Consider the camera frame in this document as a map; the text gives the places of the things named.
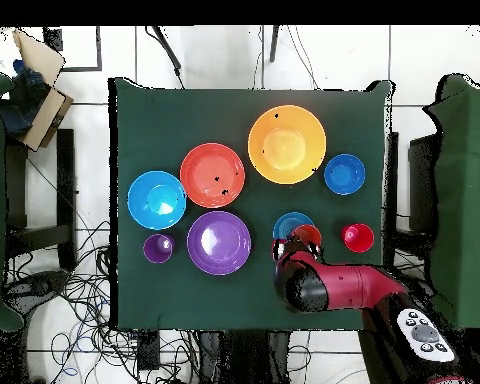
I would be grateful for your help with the small light blue bowl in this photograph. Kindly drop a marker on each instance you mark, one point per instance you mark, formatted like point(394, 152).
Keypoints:
point(286, 224)

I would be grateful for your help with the large light blue bowl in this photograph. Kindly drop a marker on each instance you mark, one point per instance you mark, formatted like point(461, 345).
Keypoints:
point(156, 200)

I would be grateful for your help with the blue bag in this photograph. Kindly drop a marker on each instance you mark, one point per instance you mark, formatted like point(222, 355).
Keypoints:
point(24, 104)

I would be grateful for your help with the black tripod leg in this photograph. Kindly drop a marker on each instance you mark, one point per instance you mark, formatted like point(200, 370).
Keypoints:
point(167, 48)
point(274, 44)

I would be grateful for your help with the wide orange bowl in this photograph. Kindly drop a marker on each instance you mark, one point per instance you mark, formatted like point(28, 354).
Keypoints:
point(212, 176)

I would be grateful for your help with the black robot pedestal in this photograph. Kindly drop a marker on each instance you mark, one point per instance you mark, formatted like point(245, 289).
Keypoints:
point(244, 360)

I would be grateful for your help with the black computer case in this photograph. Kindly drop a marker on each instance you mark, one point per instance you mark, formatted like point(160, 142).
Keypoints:
point(422, 184)

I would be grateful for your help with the cardboard box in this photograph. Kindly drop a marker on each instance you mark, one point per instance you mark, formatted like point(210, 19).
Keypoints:
point(48, 116)

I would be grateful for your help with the purple bowl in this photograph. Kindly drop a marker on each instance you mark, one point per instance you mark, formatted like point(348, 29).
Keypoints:
point(218, 242)

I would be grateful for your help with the black floor frame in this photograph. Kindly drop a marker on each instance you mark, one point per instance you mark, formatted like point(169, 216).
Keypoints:
point(98, 52)

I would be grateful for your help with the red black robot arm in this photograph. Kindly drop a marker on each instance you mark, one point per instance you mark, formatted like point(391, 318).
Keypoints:
point(356, 286)

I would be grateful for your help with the large yellow bowl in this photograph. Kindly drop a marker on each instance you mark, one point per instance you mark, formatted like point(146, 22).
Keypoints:
point(286, 144)

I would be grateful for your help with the small dark blue bowl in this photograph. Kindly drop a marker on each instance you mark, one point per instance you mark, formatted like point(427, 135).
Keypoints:
point(344, 174)

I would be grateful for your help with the red cup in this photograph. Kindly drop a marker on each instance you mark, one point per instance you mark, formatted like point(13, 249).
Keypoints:
point(358, 238)

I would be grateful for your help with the black stool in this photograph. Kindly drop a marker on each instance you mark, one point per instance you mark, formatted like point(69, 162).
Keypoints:
point(66, 180)

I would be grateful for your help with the black chair base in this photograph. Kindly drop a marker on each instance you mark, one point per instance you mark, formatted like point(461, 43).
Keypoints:
point(40, 286)

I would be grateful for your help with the orange cup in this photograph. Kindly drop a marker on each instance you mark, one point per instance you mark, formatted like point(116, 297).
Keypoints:
point(308, 234)

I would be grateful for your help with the purple cup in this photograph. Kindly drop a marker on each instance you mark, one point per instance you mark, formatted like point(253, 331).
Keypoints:
point(158, 248)

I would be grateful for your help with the dark green table cloth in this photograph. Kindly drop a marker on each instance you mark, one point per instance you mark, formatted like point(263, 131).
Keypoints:
point(164, 120)

